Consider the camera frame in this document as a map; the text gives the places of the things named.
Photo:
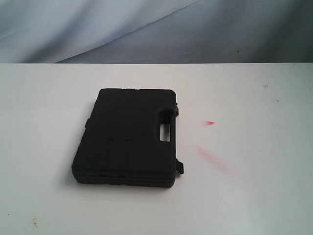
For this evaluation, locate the black plastic tool case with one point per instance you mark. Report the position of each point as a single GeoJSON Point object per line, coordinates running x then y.
{"type": "Point", "coordinates": [130, 139]}

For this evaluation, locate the white backdrop cloth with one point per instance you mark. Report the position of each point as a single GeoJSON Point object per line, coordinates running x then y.
{"type": "Point", "coordinates": [156, 31]}

